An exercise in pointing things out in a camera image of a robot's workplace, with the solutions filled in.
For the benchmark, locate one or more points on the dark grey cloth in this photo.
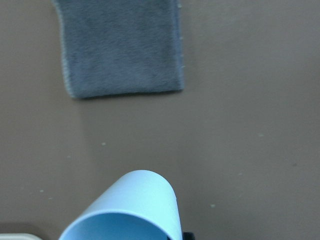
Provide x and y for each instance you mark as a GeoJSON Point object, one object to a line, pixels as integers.
{"type": "Point", "coordinates": [119, 47]}

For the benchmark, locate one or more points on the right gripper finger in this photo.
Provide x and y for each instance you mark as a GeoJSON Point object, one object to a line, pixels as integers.
{"type": "Point", "coordinates": [188, 236]}

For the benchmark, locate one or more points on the light blue cup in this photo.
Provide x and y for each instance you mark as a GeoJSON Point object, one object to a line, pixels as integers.
{"type": "Point", "coordinates": [141, 205]}

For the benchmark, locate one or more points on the cream plastic tray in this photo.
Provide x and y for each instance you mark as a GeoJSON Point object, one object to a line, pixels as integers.
{"type": "Point", "coordinates": [18, 236]}

